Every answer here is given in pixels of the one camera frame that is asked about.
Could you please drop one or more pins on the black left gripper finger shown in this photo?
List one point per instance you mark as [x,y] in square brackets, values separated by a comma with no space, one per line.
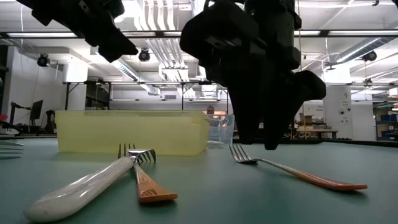
[122,45]

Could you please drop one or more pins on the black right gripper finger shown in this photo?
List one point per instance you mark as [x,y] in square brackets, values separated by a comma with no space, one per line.
[247,118]
[276,124]

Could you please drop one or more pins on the fork tines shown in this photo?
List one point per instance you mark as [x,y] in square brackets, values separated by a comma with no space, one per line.
[9,154]

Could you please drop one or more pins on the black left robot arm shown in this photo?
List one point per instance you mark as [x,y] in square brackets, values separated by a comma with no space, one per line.
[46,9]

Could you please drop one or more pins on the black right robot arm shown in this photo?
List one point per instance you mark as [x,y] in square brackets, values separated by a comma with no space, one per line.
[273,25]

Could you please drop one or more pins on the black hanging spotlight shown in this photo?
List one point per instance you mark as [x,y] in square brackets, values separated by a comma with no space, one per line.
[43,60]
[370,56]
[144,56]

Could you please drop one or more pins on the clear plastic bin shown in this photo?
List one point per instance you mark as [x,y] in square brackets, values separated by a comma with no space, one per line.
[222,130]

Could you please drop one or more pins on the person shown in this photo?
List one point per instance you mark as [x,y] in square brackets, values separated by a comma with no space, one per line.
[211,109]

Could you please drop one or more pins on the wooden desk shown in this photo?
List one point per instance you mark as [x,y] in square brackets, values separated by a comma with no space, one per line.
[317,132]

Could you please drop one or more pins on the white ceiling pipes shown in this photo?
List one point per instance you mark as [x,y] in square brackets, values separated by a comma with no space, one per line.
[164,53]

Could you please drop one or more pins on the white ceiling unit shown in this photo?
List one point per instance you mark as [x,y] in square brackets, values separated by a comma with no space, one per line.
[75,74]

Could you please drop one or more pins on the dark cabinet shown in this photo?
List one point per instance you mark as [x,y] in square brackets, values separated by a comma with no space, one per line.
[98,97]

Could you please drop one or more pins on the yellow plastic bin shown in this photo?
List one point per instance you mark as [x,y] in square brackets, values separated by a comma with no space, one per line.
[124,133]

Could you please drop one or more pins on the green table mat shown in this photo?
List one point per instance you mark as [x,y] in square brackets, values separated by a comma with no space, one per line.
[217,205]

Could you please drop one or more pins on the small black monitor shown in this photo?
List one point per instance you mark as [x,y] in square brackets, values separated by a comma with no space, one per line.
[36,109]

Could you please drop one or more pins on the shelf with blue bins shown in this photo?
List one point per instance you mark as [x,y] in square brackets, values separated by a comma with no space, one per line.
[388,118]

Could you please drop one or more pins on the overhead beam with light strips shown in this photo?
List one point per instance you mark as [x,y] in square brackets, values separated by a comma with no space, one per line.
[357,33]

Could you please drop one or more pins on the black equipment stand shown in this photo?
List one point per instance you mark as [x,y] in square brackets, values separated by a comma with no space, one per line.
[18,128]

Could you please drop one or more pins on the white rectangular duct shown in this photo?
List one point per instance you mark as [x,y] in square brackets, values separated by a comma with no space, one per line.
[130,73]

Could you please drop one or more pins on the large silver ventilation duct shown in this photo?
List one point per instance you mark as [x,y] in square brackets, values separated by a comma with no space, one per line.
[211,91]

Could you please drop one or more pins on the black metal frame stand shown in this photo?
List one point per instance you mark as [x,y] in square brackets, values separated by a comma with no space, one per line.
[146,83]

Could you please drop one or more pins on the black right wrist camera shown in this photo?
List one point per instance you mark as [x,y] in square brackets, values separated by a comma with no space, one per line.
[236,25]

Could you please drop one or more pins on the slanted silver duct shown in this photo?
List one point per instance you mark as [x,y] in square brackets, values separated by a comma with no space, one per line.
[357,49]

